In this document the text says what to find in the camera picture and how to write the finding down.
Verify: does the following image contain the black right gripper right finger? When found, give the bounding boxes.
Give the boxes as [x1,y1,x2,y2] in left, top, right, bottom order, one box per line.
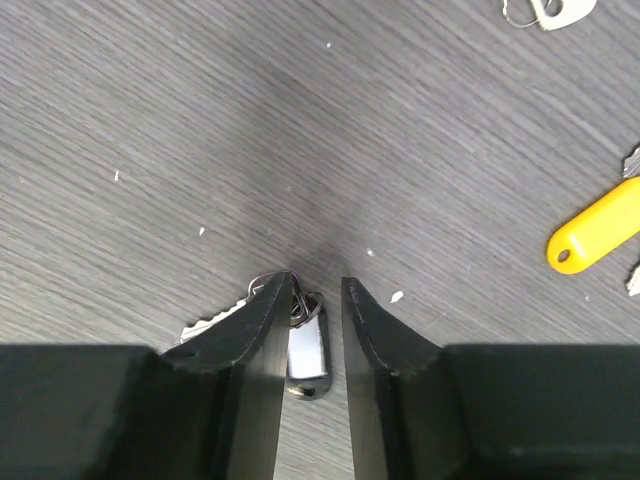
[341,277,639,479]

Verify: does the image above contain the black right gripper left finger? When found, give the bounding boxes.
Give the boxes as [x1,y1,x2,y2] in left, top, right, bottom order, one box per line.
[1,271,293,479]

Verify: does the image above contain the yellow tag key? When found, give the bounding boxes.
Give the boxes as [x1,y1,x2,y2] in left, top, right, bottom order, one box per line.
[546,149,639,275]

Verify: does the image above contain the green tag key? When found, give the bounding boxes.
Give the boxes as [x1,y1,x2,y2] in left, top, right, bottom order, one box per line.
[502,0,597,32]

